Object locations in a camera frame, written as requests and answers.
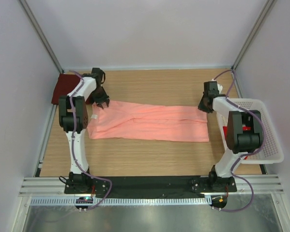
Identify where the pink t-shirt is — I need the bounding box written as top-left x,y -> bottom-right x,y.
87,101 -> 209,143

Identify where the white slotted cable duct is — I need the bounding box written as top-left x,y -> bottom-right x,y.
30,196 -> 212,206

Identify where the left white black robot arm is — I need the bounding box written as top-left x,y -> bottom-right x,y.
58,68 -> 110,194

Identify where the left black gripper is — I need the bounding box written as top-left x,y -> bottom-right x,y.
92,87 -> 109,108

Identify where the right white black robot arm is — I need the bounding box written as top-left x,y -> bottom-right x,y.
195,81 -> 265,193

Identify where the white plastic basket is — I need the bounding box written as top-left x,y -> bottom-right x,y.
213,97 -> 284,164

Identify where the folded dark red t-shirt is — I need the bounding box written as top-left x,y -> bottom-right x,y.
51,74 -> 80,105

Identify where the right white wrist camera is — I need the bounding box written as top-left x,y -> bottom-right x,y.
211,79 -> 223,94

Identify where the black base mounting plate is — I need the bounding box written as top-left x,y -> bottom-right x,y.
59,174 -> 237,199

